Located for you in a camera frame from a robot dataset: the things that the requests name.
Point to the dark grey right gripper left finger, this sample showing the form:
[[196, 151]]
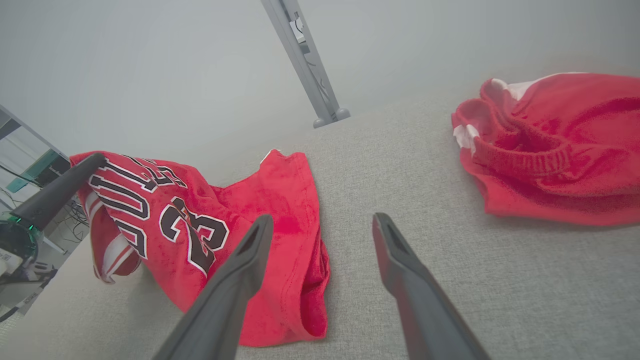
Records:
[[225, 300]]

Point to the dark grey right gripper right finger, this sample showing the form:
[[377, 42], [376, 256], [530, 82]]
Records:
[[420, 310]]

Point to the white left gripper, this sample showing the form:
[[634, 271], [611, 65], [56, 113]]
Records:
[[15, 242]]

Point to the red Bulls 23 jersey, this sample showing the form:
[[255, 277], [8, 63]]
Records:
[[280, 210]]

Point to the red shorts with white stripes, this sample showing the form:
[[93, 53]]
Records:
[[575, 150]]

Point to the grey metal shelf unit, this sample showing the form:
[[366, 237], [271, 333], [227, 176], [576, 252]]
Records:
[[45, 170]]

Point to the grey double metal post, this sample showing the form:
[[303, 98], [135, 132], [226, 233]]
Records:
[[310, 70]]

